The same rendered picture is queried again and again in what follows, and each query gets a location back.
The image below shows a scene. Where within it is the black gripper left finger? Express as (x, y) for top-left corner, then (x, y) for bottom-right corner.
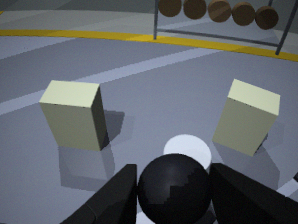
(60, 164), (137, 224)

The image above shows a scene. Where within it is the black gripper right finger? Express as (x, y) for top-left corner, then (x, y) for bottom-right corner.
(209, 163), (298, 224)

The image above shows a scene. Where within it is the french press with black handle and plunger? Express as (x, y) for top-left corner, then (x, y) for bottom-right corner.
(136, 153), (217, 224)

